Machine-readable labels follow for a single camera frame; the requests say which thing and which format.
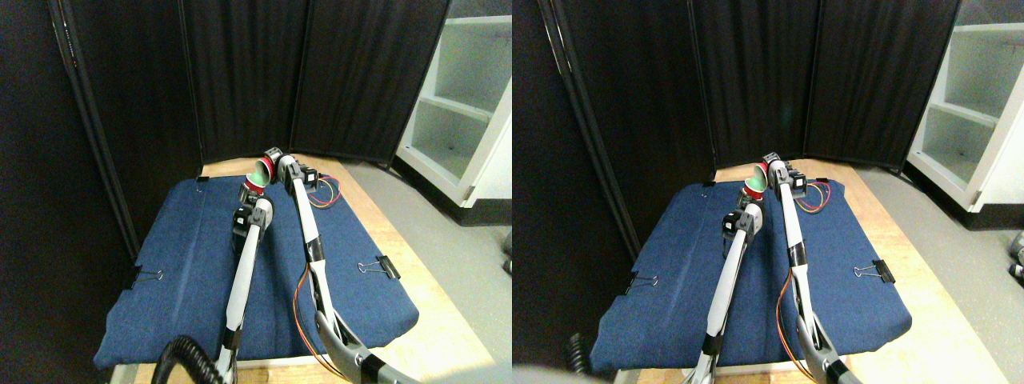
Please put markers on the white shelf unit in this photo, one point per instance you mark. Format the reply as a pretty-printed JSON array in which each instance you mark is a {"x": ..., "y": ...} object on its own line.
[
  {"x": 480, "y": 152},
  {"x": 992, "y": 156}
]

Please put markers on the dark blue cloth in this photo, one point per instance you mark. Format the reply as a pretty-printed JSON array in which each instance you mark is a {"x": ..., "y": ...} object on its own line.
[
  {"x": 360, "y": 304},
  {"x": 856, "y": 308}
]

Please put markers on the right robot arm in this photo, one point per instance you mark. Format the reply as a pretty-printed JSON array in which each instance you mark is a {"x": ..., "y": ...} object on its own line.
[
  {"x": 794, "y": 240},
  {"x": 309, "y": 240}
]

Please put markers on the black curtain stand pole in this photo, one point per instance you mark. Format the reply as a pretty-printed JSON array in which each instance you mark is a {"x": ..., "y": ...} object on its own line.
[
  {"x": 702, "y": 96},
  {"x": 588, "y": 136},
  {"x": 92, "y": 136},
  {"x": 190, "y": 96}
]

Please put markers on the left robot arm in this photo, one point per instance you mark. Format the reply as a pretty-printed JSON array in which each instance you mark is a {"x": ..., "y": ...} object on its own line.
[
  {"x": 732, "y": 276},
  {"x": 244, "y": 272}
]

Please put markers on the grey and black device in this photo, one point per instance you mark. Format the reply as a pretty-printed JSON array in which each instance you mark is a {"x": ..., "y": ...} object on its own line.
[
  {"x": 1018, "y": 256},
  {"x": 507, "y": 254}
]

